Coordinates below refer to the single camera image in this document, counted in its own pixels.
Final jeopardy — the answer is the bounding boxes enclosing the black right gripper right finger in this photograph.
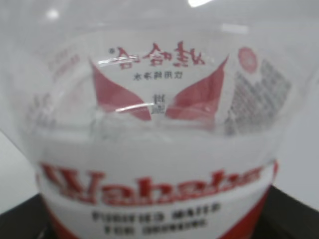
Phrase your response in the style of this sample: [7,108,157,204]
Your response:
[259,186,319,239]

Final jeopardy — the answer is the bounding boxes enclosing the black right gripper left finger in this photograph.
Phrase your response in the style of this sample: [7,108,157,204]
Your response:
[0,194,54,239]

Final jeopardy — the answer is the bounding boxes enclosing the clear Wahaha water bottle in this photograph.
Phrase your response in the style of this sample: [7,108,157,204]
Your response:
[0,0,319,239]

